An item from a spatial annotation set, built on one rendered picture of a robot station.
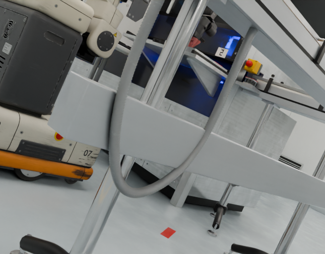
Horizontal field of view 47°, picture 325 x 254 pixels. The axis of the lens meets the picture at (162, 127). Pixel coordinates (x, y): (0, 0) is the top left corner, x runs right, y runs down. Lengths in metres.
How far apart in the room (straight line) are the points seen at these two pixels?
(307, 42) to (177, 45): 0.49
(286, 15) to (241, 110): 1.50
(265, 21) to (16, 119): 1.05
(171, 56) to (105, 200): 0.36
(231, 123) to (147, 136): 1.67
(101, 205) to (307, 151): 6.30
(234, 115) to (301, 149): 4.67
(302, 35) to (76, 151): 1.12
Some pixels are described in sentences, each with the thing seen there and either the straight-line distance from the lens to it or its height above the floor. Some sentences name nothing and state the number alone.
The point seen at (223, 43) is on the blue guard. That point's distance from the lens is 2.54.
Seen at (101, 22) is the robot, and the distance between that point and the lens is 1.92.
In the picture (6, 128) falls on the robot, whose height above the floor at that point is 0.21.
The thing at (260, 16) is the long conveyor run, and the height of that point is 0.86.
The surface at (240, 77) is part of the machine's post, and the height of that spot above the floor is 0.91.
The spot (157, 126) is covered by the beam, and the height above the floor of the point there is 0.52.
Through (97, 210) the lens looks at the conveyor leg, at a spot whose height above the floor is 0.28.
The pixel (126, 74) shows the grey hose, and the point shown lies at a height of 0.59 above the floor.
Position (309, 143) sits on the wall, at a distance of 7.06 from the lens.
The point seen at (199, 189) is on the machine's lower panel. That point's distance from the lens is 2.52.
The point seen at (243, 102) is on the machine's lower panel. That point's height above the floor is 0.79.
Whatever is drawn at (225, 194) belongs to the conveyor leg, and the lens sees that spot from 2.39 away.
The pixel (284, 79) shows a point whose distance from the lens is 2.85.
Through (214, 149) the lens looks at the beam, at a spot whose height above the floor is 0.51.
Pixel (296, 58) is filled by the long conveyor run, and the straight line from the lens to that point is 1.19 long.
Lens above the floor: 0.57
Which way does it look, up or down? 4 degrees down
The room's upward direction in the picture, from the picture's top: 25 degrees clockwise
